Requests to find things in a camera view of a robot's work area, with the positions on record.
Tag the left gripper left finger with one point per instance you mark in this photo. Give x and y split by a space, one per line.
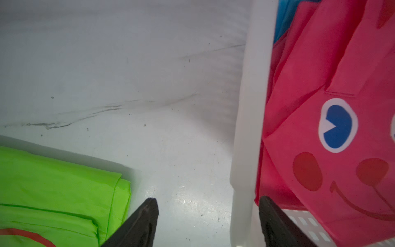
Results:
139 229

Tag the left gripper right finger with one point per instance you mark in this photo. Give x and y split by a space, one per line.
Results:
278 229

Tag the white plastic basket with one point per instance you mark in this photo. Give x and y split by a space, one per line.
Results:
245 227

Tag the pink bunny raincoat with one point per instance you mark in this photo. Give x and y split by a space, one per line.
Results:
328 138

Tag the blue raincoat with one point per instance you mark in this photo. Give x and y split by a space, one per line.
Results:
297 18

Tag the green frog folded raincoat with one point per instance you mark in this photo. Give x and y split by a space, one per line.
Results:
52 203

